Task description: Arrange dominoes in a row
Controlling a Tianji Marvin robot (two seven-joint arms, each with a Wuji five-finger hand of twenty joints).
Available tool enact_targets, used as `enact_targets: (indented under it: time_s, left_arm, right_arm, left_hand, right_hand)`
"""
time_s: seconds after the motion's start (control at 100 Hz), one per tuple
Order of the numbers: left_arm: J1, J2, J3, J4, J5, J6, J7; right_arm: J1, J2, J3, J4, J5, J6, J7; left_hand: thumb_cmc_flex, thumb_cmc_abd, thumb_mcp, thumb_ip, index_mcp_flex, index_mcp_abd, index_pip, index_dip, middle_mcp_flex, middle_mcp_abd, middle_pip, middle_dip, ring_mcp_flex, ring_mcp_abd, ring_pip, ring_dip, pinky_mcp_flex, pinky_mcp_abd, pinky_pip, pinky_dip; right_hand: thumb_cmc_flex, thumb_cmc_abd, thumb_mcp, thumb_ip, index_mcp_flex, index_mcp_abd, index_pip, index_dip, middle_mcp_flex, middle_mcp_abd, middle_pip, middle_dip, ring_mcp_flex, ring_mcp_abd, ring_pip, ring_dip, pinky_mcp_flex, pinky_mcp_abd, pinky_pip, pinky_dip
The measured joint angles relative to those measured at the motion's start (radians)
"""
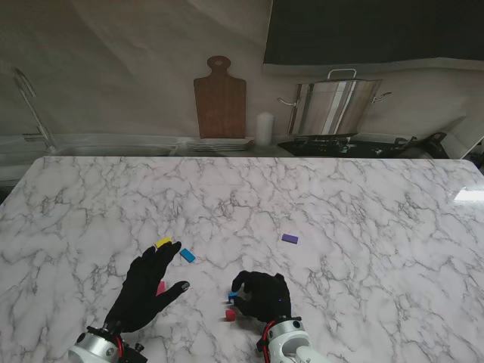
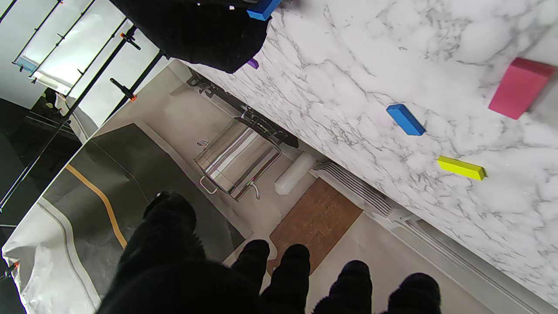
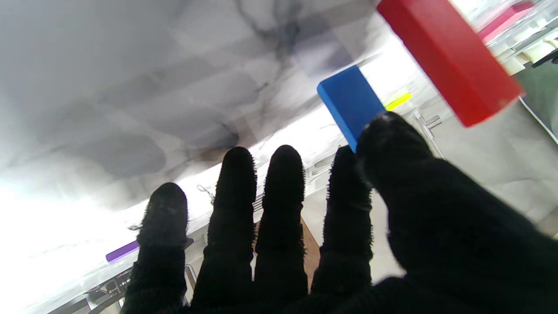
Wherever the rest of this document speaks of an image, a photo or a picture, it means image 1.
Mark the large steel stock pot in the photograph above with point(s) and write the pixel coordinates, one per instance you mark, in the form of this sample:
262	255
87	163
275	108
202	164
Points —
336	106

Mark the black gas stove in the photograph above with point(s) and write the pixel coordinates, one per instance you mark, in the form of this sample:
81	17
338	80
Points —
325	145

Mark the white cylinder candle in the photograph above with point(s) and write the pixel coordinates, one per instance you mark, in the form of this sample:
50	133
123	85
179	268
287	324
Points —
265	128

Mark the purple domino block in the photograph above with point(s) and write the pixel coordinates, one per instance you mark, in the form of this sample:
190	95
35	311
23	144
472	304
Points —
290	238

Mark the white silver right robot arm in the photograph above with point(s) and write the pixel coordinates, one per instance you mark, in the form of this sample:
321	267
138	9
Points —
291	342

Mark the chrome kitchen faucet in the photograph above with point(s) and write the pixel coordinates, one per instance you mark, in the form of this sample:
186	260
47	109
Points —
34	109

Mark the pink domino block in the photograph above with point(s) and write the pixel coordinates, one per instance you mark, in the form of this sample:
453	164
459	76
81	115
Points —
161	288

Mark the yellow domino block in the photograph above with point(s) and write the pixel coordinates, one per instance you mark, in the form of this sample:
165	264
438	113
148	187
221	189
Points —
164	242

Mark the blue domino block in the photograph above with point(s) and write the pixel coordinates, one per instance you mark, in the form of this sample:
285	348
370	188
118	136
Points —
232	296
187	255

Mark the red domino block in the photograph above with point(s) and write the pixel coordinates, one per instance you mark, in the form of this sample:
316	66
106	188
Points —
230	315

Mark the brown wooden cutting board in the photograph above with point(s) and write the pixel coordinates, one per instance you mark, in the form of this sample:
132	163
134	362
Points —
220	106

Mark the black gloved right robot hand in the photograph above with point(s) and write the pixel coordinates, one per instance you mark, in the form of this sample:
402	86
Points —
268	298

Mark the dark range hood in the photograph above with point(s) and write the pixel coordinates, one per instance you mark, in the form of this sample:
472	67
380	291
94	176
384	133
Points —
378	30

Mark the stack of white plates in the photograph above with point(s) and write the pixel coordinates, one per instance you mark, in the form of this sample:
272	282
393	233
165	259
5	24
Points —
223	144

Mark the steel kitchen sink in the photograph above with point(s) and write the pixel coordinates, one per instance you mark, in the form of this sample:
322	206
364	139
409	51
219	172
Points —
113	151

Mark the black frying pan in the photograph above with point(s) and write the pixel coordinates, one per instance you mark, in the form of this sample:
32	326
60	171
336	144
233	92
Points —
423	147

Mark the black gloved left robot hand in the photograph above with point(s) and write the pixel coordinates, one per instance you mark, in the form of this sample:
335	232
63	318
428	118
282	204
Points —
143	295

